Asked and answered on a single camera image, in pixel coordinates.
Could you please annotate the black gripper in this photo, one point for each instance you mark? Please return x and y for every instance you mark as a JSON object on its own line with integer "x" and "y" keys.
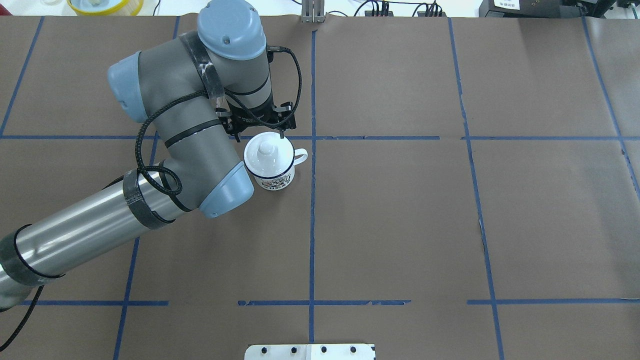
{"x": 259, "y": 115}

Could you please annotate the white mug lid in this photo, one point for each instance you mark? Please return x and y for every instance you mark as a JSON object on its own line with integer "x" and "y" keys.
{"x": 268, "y": 155}

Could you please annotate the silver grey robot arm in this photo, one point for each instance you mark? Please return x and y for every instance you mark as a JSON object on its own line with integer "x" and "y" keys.
{"x": 190, "y": 95}

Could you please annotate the white enamel mug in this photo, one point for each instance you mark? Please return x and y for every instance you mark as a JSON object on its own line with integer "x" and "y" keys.
{"x": 281, "y": 182}

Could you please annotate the aluminium frame post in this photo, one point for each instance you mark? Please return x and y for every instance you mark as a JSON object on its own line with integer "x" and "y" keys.
{"x": 312, "y": 11}

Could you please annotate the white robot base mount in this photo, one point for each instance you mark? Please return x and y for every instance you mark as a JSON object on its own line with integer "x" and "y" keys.
{"x": 327, "y": 351}

